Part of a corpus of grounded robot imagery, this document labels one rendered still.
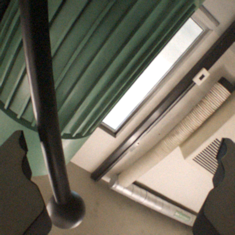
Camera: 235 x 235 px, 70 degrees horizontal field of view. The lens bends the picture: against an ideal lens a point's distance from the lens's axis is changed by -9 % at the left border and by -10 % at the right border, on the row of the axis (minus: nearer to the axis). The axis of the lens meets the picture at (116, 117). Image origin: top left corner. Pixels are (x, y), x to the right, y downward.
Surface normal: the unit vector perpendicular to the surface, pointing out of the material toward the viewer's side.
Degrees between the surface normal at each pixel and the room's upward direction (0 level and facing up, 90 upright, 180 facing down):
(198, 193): 90
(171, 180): 90
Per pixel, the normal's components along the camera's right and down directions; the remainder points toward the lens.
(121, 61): 0.50, 0.72
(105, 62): 0.33, 0.67
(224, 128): -0.04, 0.47
